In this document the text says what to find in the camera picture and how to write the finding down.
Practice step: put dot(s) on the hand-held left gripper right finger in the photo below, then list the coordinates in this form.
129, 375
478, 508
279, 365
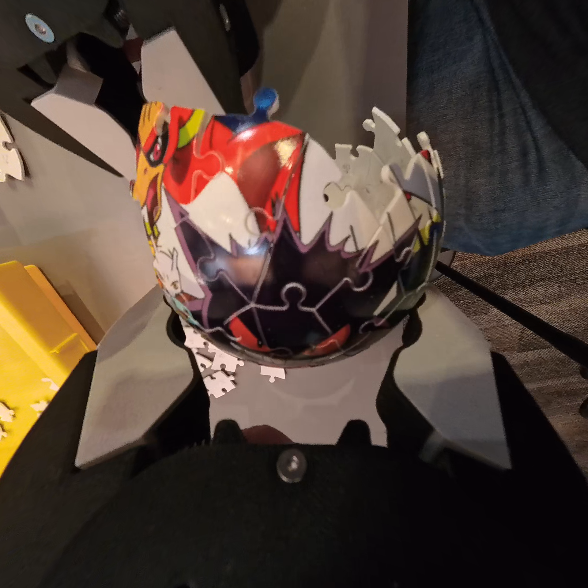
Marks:
441, 390

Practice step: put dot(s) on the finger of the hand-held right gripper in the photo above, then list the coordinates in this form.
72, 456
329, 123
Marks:
78, 119
174, 69

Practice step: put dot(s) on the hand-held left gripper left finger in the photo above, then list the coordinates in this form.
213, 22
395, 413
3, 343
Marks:
138, 390

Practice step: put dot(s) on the long white puzzle piece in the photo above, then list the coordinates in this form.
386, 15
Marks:
7, 156

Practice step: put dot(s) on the colourful puzzle ball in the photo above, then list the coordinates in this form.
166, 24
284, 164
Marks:
285, 229

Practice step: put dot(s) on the yellow plastic tray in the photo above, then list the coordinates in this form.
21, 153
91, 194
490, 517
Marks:
27, 330

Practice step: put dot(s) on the person's blue jeans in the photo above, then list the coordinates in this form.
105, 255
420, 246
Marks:
505, 138

